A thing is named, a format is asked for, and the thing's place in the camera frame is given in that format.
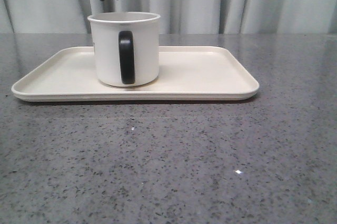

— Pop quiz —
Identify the white smiley mug black handle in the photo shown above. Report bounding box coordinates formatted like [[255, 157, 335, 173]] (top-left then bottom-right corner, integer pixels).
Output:
[[88, 12, 160, 87]]

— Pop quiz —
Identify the grey pleated curtain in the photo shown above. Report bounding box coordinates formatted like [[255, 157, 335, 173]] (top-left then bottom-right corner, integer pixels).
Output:
[[1, 0, 336, 34]]

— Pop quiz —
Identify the cream rectangular plastic tray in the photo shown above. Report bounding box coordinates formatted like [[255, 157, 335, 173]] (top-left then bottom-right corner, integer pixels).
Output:
[[11, 46, 260, 102]]

